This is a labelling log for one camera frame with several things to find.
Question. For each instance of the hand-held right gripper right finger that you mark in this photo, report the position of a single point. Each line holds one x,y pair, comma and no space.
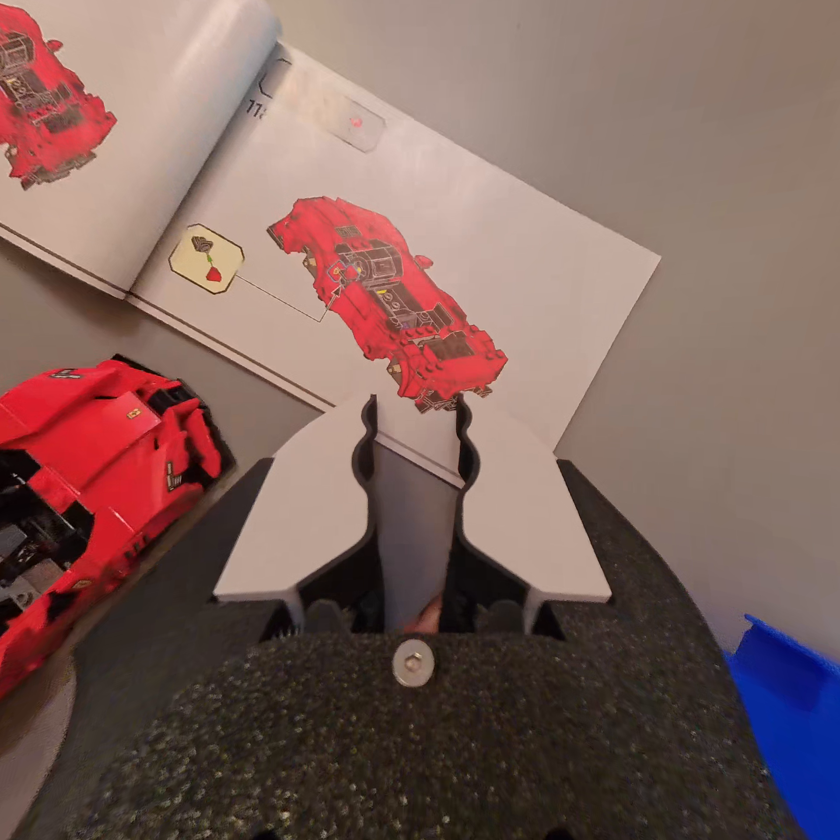
525,512

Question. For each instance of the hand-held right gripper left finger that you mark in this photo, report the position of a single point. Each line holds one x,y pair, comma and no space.
308,512

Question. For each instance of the red lego car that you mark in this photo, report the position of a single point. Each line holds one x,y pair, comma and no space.
98,446

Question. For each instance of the lego instruction booklet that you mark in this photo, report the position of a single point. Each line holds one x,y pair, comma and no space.
459,197

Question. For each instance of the blue plastic storage bin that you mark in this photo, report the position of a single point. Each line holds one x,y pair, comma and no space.
800,709

